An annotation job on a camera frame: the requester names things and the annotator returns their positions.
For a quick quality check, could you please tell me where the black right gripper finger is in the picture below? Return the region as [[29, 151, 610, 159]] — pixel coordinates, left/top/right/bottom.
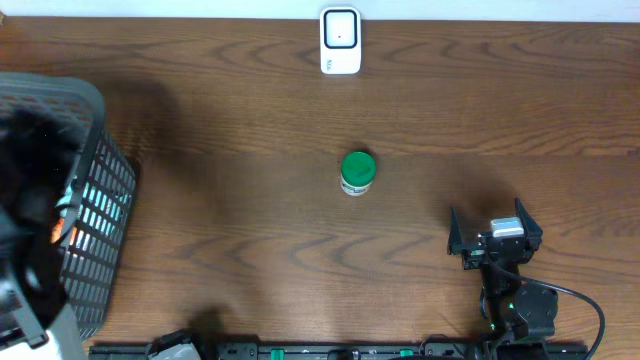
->
[[515, 198, 543, 240], [447, 208, 464, 255]]

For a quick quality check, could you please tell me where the green lid white jar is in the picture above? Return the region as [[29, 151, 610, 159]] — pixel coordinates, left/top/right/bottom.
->
[[340, 151, 377, 196]]

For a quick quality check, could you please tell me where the teal wet wipes pack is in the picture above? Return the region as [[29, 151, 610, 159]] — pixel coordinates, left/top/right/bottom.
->
[[50, 184, 133, 245]]

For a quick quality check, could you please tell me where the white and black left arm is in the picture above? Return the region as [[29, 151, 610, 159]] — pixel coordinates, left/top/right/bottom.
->
[[1, 110, 86, 359]]

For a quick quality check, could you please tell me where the white barcode scanner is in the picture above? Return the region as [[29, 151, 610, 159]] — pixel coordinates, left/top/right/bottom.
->
[[319, 6, 362, 75]]

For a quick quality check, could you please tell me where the grey plastic basket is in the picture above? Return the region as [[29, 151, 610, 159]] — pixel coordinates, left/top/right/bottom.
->
[[1, 72, 137, 359]]

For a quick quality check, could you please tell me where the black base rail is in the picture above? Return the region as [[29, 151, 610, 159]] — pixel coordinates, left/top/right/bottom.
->
[[89, 341, 591, 360]]

